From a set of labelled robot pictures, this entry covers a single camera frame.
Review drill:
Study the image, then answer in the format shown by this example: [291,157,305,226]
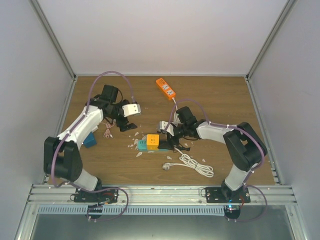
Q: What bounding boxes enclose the yellow socket cube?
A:
[146,134,160,151]

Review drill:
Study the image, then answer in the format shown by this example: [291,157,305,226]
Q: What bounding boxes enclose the pink usb cable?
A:
[99,119,117,139]

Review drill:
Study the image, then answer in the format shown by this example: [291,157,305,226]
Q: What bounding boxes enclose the blue power socket cube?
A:
[83,132,97,148]

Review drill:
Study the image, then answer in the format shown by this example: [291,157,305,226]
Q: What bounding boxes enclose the orange power socket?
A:
[155,78,176,101]

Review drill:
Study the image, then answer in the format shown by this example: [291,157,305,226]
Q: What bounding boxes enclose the black adapter with cable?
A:
[173,145,191,152]

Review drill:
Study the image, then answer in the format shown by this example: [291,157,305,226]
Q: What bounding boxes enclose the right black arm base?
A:
[200,183,251,204]

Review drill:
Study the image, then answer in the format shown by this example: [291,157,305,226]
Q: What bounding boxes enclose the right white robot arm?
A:
[157,106,268,203]

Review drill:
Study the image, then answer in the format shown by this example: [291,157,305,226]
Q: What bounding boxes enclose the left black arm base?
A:
[69,187,119,205]

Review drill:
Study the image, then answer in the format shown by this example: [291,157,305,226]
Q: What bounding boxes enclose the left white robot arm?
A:
[43,84,141,202]

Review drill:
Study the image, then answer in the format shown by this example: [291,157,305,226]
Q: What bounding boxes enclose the white paint flakes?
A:
[126,123,207,163]

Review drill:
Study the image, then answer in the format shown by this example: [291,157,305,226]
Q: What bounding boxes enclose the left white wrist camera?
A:
[122,103,142,118]

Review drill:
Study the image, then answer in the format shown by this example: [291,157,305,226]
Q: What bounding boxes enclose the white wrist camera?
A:
[122,103,142,118]
[157,121,176,137]

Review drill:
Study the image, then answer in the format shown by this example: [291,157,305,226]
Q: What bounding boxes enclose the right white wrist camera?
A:
[157,121,176,137]

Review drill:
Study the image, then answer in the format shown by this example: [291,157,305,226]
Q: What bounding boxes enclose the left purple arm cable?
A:
[51,71,138,188]

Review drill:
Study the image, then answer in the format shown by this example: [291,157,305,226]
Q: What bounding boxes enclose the white coiled power cord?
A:
[161,146,215,178]

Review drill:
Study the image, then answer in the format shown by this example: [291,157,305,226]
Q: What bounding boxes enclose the light blue cable duct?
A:
[37,204,225,216]

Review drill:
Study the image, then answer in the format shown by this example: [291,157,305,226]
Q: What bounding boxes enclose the aluminium front rail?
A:
[27,184,297,206]

